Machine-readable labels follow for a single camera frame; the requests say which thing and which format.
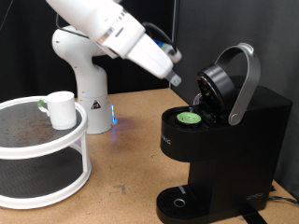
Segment braided grey power cord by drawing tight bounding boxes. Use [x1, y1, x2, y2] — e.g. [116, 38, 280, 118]
[267, 195, 299, 206]

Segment black robot camera cable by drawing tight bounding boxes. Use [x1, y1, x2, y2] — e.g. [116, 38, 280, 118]
[55, 13, 178, 51]

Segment green coffee pod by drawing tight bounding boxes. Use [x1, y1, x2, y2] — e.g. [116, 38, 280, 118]
[176, 112, 201, 125]

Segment white mug green-taped handle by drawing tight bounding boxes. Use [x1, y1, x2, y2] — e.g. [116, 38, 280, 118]
[36, 90, 78, 131]

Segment grey backdrop curtain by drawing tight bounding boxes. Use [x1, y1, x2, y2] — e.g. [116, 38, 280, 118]
[169, 0, 299, 200]

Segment black backdrop curtain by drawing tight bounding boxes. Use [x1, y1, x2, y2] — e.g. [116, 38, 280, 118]
[0, 0, 176, 102]

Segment white two-tier turntable shelf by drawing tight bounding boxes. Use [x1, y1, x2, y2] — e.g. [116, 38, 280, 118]
[0, 95, 93, 210]

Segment black Keurig coffee machine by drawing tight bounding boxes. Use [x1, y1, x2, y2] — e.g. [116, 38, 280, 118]
[155, 42, 293, 224]

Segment black tape strip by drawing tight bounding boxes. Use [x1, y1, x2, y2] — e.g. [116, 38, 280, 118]
[239, 206, 269, 224]

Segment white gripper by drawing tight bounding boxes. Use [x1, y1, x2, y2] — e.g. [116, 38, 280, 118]
[125, 32, 182, 88]

